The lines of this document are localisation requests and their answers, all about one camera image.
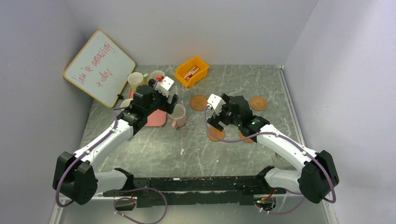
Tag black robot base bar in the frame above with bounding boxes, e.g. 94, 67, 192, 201
103, 175, 286, 208

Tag whiteboard with yellow frame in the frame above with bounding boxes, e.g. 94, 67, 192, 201
63, 30, 136, 108

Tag pink plastic tray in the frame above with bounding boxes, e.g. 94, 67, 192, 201
129, 90, 166, 127

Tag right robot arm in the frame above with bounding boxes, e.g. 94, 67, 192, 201
205, 94, 339, 203

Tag yellow plastic bin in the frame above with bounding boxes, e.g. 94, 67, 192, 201
174, 56, 210, 88

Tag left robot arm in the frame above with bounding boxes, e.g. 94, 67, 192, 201
53, 77, 178, 207

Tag red white marker pens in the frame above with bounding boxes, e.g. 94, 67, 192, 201
184, 66, 199, 81

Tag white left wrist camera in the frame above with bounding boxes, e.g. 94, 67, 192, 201
155, 77, 174, 98

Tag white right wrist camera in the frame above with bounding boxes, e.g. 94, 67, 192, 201
207, 94, 226, 115

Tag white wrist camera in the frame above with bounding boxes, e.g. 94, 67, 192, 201
155, 77, 174, 98
207, 94, 226, 115

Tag pink mug white inside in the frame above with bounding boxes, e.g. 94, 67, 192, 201
168, 104, 187, 129

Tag woven rattan coaster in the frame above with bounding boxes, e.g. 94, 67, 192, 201
190, 94, 207, 111

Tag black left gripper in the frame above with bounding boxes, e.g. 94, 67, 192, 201
144, 79, 177, 116

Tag orange patterned coaster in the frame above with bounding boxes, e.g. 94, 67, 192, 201
249, 96, 268, 111
239, 132, 255, 143

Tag light wooden round coaster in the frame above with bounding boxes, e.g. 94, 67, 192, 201
207, 126, 225, 141

